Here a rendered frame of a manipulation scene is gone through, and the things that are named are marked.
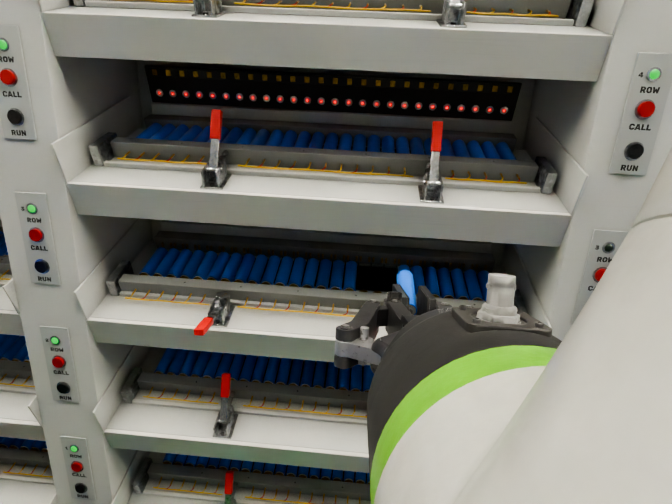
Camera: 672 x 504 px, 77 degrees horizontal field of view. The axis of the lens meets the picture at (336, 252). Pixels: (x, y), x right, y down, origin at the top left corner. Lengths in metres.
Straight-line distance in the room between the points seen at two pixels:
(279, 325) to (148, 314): 0.18
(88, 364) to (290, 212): 0.37
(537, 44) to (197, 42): 0.36
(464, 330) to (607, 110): 0.43
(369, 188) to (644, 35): 0.32
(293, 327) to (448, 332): 0.44
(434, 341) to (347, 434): 0.55
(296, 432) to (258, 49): 0.53
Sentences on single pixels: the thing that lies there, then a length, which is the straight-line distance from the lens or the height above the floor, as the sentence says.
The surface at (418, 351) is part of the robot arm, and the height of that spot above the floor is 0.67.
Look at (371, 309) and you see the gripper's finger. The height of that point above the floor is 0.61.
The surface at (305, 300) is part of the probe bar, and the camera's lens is 0.61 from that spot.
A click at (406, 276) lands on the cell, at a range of 0.46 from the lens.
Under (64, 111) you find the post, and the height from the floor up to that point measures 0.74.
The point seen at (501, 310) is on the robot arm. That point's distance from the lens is 0.17.
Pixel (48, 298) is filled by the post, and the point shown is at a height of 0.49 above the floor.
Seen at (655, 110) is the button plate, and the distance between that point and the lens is 0.58.
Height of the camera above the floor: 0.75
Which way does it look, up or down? 18 degrees down
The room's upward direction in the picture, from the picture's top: 3 degrees clockwise
